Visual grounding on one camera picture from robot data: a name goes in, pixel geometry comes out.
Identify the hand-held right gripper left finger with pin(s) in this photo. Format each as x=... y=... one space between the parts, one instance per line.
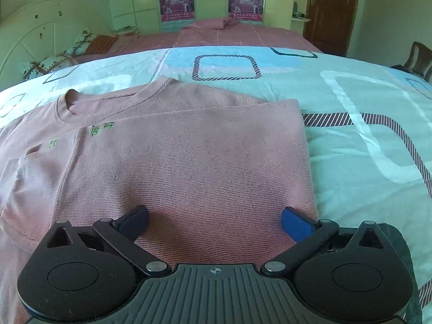
x=134 y=222

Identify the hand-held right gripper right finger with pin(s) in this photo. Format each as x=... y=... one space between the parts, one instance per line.
x=297 y=224

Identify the pink knit sweater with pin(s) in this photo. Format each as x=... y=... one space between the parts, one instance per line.
x=189 y=155

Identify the patterned white and blue blanket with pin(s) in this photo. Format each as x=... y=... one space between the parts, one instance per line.
x=364 y=148

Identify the floral patterned pillow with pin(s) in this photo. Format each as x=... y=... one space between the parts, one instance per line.
x=79 y=44
x=47 y=64

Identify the orange patterned cushion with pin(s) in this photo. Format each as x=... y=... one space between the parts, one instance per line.
x=101 y=43

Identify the bedside clutter pile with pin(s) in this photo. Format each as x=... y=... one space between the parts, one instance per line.
x=126 y=29

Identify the pink checked bed sheet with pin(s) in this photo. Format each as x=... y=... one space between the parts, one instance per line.
x=236 y=37

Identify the brown wooden chair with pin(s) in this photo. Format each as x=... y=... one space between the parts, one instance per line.
x=418 y=60

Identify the pale yellow corner shelf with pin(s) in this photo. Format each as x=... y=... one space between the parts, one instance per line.
x=301 y=20

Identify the folded pink cloth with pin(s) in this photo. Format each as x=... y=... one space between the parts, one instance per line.
x=216 y=23

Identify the brown wooden door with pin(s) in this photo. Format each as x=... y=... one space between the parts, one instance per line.
x=332 y=10

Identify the pale yellow wardrobe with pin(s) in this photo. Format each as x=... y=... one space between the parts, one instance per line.
x=141 y=0

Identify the pink wall poster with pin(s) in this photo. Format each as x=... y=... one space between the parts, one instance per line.
x=176 y=2
x=245 y=1

